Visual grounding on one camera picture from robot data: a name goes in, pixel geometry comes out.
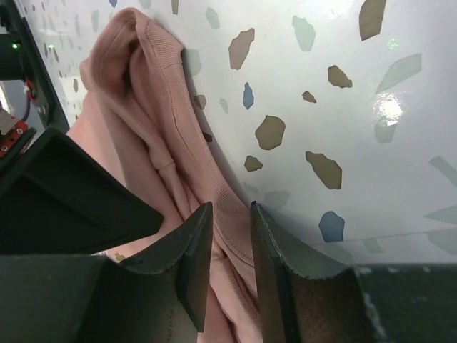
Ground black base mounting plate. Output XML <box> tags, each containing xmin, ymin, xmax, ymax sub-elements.
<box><xmin>1</xmin><ymin>1</ymin><xmax>69</xmax><ymax>133</ymax></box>

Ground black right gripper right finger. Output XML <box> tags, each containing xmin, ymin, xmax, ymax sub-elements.
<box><xmin>251</xmin><ymin>203</ymin><xmax>456</xmax><ymax>342</ymax></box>

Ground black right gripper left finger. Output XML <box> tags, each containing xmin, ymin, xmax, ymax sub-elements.
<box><xmin>1</xmin><ymin>203</ymin><xmax>213</xmax><ymax>342</ymax></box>

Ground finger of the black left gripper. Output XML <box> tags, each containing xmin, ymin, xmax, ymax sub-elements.
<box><xmin>1</xmin><ymin>129</ymin><xmax>164</xmax><ymax>254</ymax></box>

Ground salmon pink t shirt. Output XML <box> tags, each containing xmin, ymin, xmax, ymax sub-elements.
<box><xmin>69</xmin><ymin>8</ymin><xmax>262</xmax><ymax>342</ymax></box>

